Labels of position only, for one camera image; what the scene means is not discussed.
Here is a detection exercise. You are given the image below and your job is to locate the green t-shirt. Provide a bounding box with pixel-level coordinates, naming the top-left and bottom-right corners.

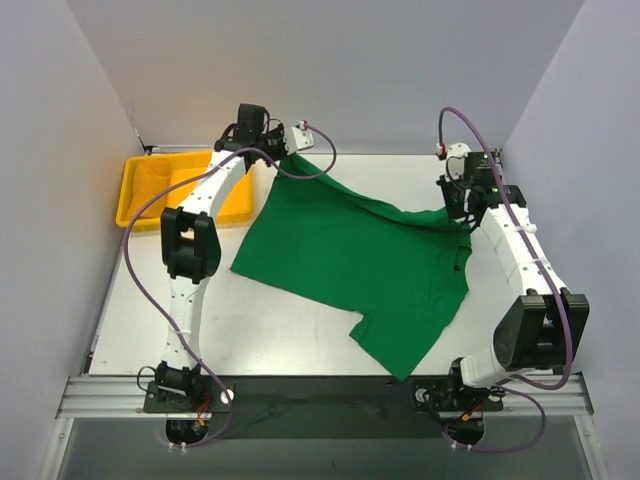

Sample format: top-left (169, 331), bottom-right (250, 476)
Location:
top-left (231, 155), bottom-right (472, 381)

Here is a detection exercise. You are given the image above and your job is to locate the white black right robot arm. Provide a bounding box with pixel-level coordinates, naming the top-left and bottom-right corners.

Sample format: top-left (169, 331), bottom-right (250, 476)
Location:
top-left (436, 175), bottom-right (590, 408)

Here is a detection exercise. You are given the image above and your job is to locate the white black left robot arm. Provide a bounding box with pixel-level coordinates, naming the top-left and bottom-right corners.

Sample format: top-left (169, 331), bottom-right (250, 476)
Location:
top-left (155, 104), bottom-right (287, 411)

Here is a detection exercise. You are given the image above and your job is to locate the rolled yellow t-shirt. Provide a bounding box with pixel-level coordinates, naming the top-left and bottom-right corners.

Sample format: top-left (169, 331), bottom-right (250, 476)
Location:
top-left (125, 158), bottom-right (171, 222)

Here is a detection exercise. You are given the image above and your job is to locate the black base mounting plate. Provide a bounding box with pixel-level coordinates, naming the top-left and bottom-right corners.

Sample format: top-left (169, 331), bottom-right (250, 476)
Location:
top-left (143, 375), bottom-right (503, 446)

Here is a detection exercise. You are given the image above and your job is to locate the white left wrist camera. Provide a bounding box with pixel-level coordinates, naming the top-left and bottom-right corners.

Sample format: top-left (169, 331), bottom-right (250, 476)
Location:
top-left (284, 120), bottom-right (315, 154)

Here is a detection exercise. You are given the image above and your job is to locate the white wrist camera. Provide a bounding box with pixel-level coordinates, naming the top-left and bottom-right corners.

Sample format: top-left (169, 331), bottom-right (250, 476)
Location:
top-left (437, 143), bottom-right (496, 188)
top-left (284, 120), bottom-right (315, 154)

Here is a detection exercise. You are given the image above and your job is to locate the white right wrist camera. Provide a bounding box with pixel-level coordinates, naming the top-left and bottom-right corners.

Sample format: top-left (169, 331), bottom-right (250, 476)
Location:
top-left (437, 143), bottom-right (496, 188)

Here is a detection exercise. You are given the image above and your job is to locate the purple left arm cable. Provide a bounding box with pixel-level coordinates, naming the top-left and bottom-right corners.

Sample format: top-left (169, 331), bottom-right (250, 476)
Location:
top-left (122, 123), bottom-right (337, 448)

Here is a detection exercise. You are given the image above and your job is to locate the aluminium right side rail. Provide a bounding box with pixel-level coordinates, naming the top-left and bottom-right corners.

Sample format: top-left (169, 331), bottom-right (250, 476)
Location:
top-left (488, 147), bottom-right (569, 374)

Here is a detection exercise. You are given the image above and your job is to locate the aluminium front frame rail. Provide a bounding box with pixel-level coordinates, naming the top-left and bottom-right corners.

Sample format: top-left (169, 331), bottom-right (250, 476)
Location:
top-left (58, 375), bottom-right (594, 419)

